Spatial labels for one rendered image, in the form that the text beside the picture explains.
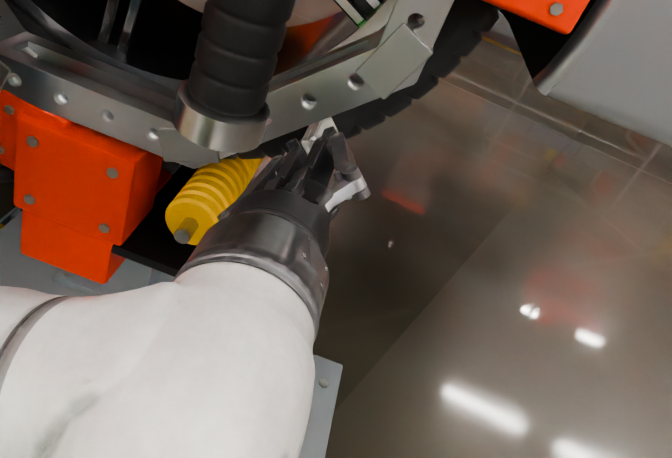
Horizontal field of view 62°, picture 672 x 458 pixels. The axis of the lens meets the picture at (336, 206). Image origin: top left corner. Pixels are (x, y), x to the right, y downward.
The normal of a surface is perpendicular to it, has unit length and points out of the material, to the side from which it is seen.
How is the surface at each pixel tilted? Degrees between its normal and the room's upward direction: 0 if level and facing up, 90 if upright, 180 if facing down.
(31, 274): 0
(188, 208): 90
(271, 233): 5
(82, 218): 90
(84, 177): 90
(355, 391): 0
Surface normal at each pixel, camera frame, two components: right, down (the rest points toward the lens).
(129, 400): -0.16, -0.81
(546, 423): 0.33, -0.77
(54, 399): -0.45, -0.45
